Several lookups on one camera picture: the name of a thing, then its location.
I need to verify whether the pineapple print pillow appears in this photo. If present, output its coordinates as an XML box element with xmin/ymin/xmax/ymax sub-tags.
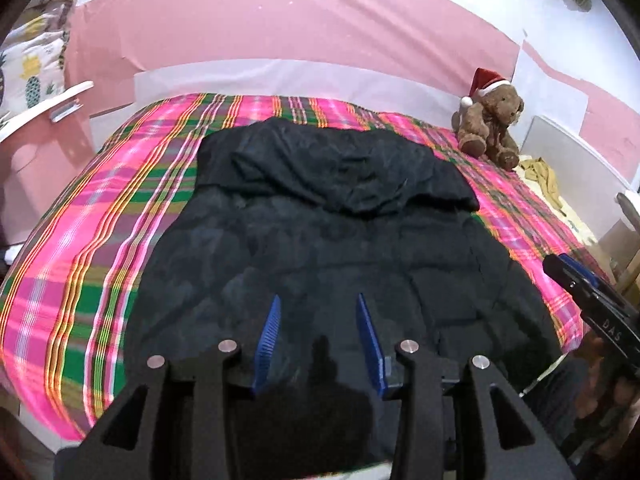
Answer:
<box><xmin>0</xmin><ymin>0</ymin><xmax>78</xmax><ymax>126</ymax></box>

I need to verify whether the white plastic shelf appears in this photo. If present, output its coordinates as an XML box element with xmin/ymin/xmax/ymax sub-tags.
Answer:
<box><xmin>0</xmin><ymin>80</ymin><xmax>96</xmax><ymax>143</ymax></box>

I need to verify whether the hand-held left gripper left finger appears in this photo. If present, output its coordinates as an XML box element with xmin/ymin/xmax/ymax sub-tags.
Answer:
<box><xmin>55</xmin><ymin>294</ymin><xmax>282</xmax><ymax>480</ymax></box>

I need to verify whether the pink green plaid blanket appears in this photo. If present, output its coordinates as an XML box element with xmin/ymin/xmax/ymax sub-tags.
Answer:
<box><xmin>0</xmin><ymin>92</ymin><xmax>616</xmax><ymax>441</ymax></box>

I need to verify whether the brown teddy bear santa hat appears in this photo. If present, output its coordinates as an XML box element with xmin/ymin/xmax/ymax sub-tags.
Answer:
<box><xmin>451</xmin><ymin>67</ymin><xmax>526</xmax><ymax>171</ymax></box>

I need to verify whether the white headboard panel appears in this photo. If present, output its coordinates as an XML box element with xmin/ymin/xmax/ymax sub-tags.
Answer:
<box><xmin>520</xmin><ymin>115</ymin><xmax>631</xmax><ymax>221</ymax></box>

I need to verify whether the person's right hand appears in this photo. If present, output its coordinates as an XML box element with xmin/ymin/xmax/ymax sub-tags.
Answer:
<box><xmin>575</xmin><ymin>342</ymin><xmax>626</xmax><ymax>421</ymax></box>

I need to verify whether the black puffer jacket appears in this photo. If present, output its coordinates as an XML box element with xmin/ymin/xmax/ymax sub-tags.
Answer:
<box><xmin>122</xmin><ymin>117</ymin><xmax>563</xmax><ymax>466</ymax></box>

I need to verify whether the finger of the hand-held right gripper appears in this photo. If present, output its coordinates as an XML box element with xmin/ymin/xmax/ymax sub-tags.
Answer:
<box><xmin>542</xmin><ymin>255</ymin><xmax>606</xmax><ymax>307</ymax></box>
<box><xmin>559</xmin><ymin>253</ymin><xmax>608</xmax><ymax>288</ymax></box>

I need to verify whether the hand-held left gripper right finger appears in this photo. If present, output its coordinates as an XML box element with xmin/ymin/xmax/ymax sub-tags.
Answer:
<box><xmin>355</xmin><ymin>292</ymin><xmax>576</xmax><ymax>480</ymax></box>

